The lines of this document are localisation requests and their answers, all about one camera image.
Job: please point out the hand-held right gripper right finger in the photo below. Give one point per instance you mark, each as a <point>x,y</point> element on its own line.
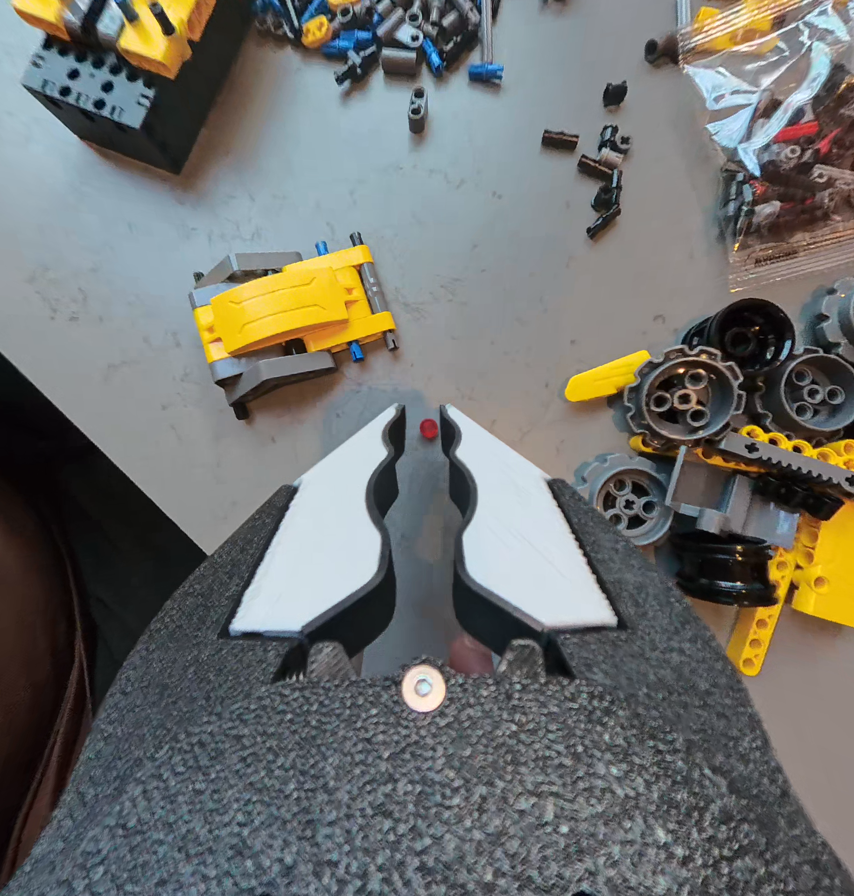
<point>525,546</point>

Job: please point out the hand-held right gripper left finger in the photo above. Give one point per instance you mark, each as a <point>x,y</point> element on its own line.
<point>315,553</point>

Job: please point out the small red round stud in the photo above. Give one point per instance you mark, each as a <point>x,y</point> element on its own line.
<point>428,428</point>

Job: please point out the yellow grey brick assembly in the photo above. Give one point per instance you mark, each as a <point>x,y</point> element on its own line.
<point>280,315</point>

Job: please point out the clear bag of black parts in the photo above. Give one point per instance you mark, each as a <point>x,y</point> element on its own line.
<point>798,140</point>

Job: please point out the grey desk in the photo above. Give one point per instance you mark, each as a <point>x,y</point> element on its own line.
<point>469,280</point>

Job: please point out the person's right hand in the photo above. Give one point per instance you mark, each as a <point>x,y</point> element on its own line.
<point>469,658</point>

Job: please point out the yellow curved panel piece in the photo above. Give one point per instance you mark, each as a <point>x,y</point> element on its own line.
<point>605,376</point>

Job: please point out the pile of wheels and beams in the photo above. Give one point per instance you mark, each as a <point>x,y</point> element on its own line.
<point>686,399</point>

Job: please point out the person's black trousers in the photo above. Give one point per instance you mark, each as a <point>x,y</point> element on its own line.
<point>49,455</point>

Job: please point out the scattered black connector pieces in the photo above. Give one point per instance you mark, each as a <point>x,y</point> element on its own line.
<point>560,138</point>

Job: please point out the grey two-hole connector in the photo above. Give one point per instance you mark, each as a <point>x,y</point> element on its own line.
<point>418,108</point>

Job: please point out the blue pin connector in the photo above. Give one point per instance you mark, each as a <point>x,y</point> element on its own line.
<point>485,72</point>

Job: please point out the black battery box yellow assembly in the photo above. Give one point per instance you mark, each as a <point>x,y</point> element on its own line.
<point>119,105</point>

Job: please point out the pile of small connector pieces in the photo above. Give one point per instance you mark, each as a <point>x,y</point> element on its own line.
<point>385,35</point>

